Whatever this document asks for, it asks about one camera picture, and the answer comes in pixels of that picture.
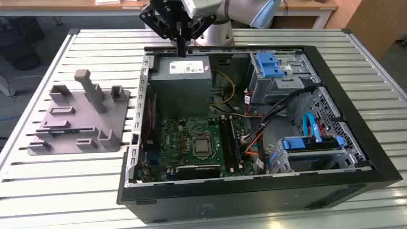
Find grey power supply unit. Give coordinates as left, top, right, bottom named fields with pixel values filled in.
left=147, top=56, right=213, bottom=120

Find black office chair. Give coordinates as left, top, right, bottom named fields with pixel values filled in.
left=0, top=16, right=45, bottom=71

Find black graphics card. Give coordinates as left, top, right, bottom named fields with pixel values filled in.
left=174, top=163, right=221, bottom=181

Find wooden desk white legs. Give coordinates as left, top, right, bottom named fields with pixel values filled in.
left=0, top=0, right=338, bottom=31

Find blue flat data cable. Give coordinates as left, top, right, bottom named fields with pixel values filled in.
left=302, top=112, right=324, bottom=144

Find hard disk in blue carrier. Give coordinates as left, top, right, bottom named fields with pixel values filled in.
left=281, top=135, right=344, bottom=152

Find wooden cabinet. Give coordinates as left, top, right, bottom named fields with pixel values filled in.
left=344, top=0, right=407, bottom=60

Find pale blue teach pendant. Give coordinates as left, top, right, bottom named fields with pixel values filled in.
left=249, top=0, right=282, bottom=29

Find black wire bundle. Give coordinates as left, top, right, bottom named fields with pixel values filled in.
left=244, top=92, right=305, bottom=144

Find black PC case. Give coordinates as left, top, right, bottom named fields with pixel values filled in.
left=115, top=44, right=404, bottom=225

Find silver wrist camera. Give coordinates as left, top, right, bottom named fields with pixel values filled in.
left=186, top=0, right=224, bottom=18

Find grey metal disk bay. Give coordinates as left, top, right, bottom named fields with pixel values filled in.
left=268, top=138, right=362, bottom=174

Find orange data cable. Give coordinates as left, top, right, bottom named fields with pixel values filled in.
left=244, top=138, right=264, bottom=156

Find yellow wire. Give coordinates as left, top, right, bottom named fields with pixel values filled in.
left=212, top=70, right=236, bottom=105

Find CPU socket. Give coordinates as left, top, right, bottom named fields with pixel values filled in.
left=189, top=134, right=217, bottom=161

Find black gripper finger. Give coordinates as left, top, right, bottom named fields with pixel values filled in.
left=138, top=4, right=182, bottom=58
left=181, top=14, right=217, bottom=58

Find green motherboard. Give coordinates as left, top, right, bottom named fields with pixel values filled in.
left=135, top=115, right=264, bottom=182

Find silver CPU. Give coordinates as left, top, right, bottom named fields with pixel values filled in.
left=193, top=139, right=212, bottom=153

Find grey plastic parts rack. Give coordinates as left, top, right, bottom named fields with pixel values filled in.
left=26, top=69, right=133, bottom=156

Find empty blue disk carrier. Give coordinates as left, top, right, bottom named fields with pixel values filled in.
left=256, top=52, right=280, bottom=77

